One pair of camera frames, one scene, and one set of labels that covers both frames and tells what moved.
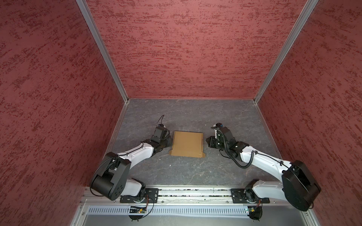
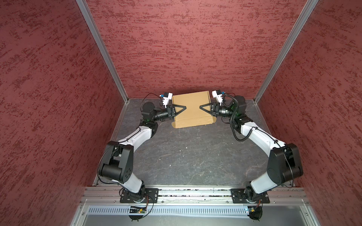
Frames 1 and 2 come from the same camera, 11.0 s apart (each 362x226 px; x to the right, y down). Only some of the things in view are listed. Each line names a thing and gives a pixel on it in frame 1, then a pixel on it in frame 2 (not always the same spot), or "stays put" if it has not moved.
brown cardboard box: x=187 y=143 -> x=193 y=115
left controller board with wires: x=136 y=213 stays put
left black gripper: x=169 y=141 -> x=169 y=108
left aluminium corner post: x=95 y=31 stays put
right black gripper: x=210 y=143 -> x=215 y=108
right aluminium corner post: x=310 y=6 stays put
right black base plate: x=239 y=196 stays put
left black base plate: x=145 y=196 stays put
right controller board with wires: x=255 y=212 stays put
